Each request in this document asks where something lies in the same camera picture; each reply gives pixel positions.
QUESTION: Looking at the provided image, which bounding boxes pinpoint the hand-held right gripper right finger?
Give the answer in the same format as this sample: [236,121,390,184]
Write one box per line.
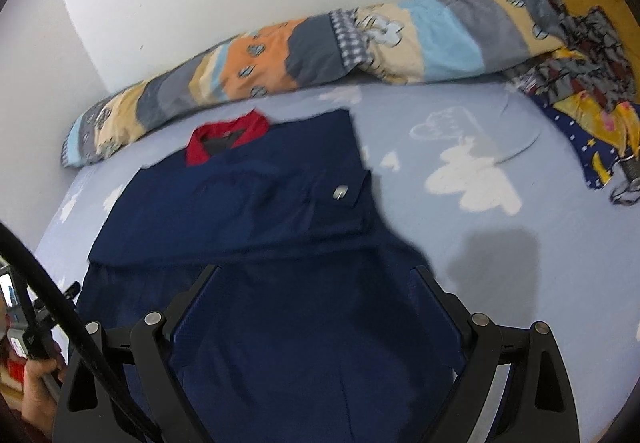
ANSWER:
[413,265,581,443]

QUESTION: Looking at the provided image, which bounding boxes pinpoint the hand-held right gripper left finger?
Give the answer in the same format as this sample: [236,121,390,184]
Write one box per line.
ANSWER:
[52,265,224,443]

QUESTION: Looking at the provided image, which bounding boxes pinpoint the navy jacket with red collar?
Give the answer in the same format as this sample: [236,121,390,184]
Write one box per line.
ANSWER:
[75,109,463,443]

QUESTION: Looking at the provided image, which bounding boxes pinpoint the person's left hand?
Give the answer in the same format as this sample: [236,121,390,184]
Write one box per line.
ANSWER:
[20,357,68,436]

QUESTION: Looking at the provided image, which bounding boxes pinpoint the dark blue star-print pillow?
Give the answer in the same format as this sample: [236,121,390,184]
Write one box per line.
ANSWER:
[530,48,640,191]

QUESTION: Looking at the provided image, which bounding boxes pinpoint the patchwork striped quilt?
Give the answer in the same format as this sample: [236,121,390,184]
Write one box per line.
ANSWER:
[61,0,568,168]

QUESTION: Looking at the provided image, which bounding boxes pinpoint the grey patterned cloth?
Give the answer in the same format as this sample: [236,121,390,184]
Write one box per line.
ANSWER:
[505,0,640,114]

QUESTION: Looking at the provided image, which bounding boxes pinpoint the black cable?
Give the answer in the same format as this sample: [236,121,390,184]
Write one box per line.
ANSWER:
[0,222,173,443]

